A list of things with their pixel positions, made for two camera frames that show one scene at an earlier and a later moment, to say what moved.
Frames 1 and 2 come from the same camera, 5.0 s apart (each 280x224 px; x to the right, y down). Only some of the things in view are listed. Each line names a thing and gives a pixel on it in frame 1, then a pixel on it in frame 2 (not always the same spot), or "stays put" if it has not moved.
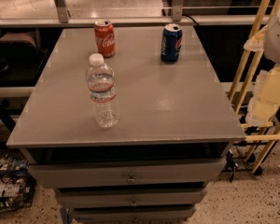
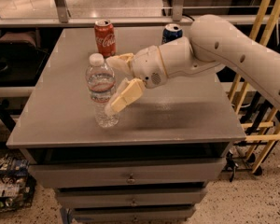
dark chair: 16,61 stays put
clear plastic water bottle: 100,81 stays put
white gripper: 278,37 to 147,65
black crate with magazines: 13,189 stays put
